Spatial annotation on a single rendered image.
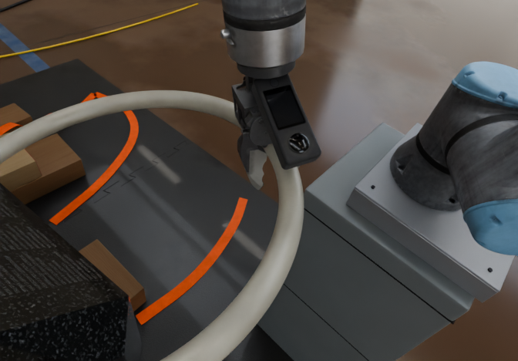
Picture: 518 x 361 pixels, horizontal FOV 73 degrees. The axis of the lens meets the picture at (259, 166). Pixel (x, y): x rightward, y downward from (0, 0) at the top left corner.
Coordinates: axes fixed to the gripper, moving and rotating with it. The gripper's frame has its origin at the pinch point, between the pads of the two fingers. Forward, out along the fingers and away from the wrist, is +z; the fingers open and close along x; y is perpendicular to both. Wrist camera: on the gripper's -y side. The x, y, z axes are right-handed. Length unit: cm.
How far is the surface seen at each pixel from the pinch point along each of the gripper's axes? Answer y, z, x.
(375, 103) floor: 151, 116, -136
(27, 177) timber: 102, 66, 79
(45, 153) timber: 120, 68, 74
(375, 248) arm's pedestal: -2.6, 26.7, -21.4
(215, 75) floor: 199, 91, -27
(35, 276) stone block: 14, 23, 46
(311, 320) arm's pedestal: 4, 71, -12
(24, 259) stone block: 19, 22, 49
